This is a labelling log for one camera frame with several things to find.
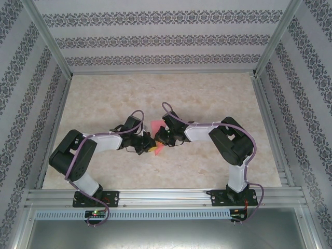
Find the pink cloth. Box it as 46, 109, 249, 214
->
150, 120, 166, 156

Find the grey metal sheet panel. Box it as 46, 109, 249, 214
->
25, 219, 317, 249

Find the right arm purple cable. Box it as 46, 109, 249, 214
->
161, 102, 265, 224

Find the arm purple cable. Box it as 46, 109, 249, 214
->
64, 110, 145, 228
161, 102, 265, 224

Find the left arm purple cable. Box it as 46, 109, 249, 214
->
64, 110, 145, 228

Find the aluminium mounting rail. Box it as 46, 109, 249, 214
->
24, 188, 308, 208

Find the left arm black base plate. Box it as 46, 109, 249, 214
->
72, 190, 120, 209

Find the slotted grey cable duct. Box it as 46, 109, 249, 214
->
35, 209, 231, 220

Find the aluminium side rail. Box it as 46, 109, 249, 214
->
35, 76, 73, 190
250, 74, 296, 187

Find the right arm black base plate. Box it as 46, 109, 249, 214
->
210, 189, 259, 208

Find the aluminium frame post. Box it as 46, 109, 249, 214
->
252, 0, 305, 77
22, 0, 74, 78

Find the aluminium frame beam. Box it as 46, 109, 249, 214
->
5, 204, 36, 249
294, 204, 329, 249

